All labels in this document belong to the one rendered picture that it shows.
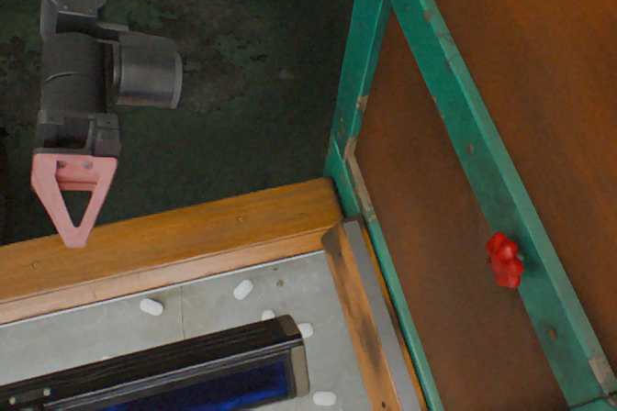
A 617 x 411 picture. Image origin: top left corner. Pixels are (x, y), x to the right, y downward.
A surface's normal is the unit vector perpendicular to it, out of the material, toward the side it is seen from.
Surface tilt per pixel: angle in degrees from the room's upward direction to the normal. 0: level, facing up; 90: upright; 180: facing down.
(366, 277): 0
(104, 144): 91
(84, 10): 20
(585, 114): 90
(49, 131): 91
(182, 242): 0
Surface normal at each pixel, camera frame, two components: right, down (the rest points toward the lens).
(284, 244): 0.22, 0.27
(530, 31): -0.96, 0.20
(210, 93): 0.05, -0.48
